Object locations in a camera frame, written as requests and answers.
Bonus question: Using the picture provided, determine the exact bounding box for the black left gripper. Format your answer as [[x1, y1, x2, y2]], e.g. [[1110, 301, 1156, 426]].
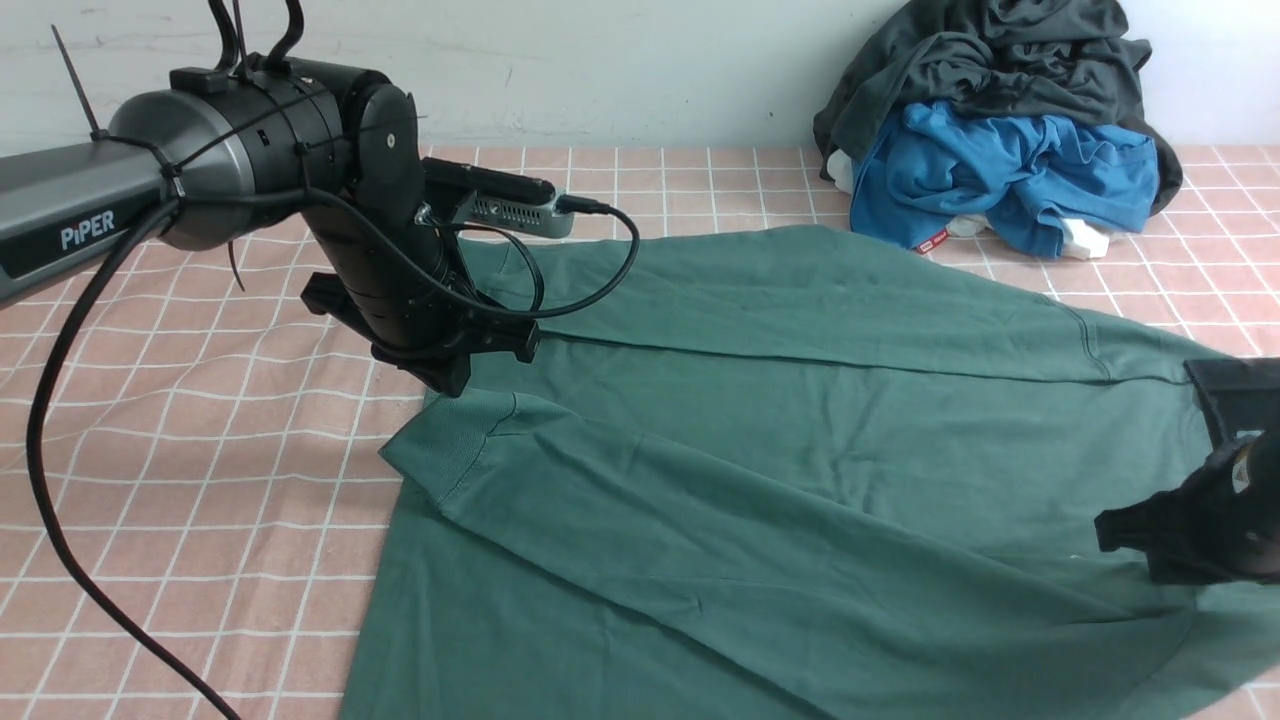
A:
[[301, 210, 540, 397]]

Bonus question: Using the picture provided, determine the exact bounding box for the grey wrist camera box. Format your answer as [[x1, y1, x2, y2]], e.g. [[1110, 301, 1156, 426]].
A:
[[420, 158, 573, 240]]

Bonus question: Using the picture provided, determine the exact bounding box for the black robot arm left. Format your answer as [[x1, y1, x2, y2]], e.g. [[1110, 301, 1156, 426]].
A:
[[1, 59, 554, 397]]

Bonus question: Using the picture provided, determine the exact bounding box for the dark grey crumpled garment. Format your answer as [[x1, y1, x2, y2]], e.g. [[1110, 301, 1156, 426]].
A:
[[812, 1, 1184, 213]]

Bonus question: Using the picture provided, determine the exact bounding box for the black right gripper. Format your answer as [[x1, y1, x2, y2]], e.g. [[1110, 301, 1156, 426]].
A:
[[1094, 357, 1279, 585]]

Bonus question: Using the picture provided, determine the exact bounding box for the green long-sleeve top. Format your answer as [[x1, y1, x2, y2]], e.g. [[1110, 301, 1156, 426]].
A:
[[339, 225, 1277, 719]]

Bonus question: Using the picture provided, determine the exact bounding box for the pink grid tablecloth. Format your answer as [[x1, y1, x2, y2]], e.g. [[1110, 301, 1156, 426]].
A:
[[1, 145, 1277, 719]]

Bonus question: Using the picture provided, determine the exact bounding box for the blue crumpled garment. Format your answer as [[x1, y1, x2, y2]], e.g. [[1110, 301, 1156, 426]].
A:
[[850, 100, 1158, 259]]

